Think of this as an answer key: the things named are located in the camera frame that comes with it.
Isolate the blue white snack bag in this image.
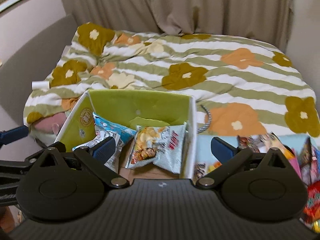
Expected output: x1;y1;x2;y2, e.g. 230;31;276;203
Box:
72;113;136;173

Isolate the chip bag with cartoon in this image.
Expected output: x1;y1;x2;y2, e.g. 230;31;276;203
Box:
126;126;170;169

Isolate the red potato stick bag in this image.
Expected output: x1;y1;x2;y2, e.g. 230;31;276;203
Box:
302;181;320;233

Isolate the grey speckled snack bag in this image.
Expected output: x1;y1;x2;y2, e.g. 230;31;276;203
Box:
152;122;187;174

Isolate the white orange fries bag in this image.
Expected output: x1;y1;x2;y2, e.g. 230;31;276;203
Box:
193;161;222;181

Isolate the brown yellow snack bag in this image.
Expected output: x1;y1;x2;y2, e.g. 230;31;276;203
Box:
237;133;295;159

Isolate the pink pillow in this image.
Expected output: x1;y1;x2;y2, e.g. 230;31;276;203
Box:
34;112;67;135

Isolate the green cardboard box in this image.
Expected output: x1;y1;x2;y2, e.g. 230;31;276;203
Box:
56;89;197;178

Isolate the white tissue roll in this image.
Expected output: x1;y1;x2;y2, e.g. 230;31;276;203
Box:
31;81;50;90

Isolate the green striped floral quilt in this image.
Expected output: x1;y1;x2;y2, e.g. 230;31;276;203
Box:
23;22;319;140

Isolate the pink striped snack bag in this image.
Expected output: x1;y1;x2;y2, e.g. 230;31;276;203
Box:
288;152;302;178

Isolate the grey bed headboard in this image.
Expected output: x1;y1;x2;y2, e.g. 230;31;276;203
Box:
1;15;78;125

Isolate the dark blue red snack bag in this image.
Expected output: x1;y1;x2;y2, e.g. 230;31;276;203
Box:
298;137;319;186

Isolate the beige curtain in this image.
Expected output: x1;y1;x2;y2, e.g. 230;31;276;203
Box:
62;0;293;50

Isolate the grey braided cord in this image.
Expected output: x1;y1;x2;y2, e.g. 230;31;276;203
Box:
196;104;212;134

